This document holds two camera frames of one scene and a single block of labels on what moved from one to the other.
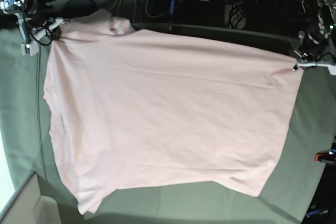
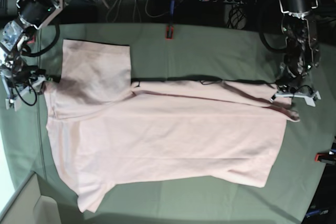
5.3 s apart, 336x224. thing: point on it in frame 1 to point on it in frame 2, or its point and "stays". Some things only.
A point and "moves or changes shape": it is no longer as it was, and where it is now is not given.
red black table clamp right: x=326 y=157 stays
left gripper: x=35 y=31 to x=16 y=77
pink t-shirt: x=129 y=106 moves or changes shape
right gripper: x=310 y=60 to x=296 y=86
